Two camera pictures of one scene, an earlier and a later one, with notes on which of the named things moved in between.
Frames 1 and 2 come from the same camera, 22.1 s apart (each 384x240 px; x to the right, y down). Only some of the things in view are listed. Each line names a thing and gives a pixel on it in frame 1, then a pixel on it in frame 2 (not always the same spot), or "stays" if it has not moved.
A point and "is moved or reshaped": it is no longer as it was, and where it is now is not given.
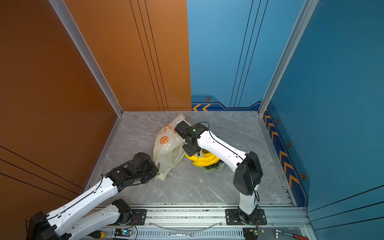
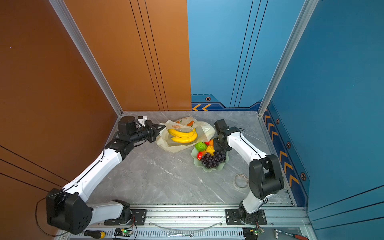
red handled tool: x=303 y=237 stays
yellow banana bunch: x=208 y=159 is moved or reshaped
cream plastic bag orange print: x=168 y=147 is moved or reshaped
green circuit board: x=123 y=232 stays
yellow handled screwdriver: x=97 y=234 stays
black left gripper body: x=151 y=171 to x=143 y=134
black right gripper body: x=189 y=150 to x=217 y=145
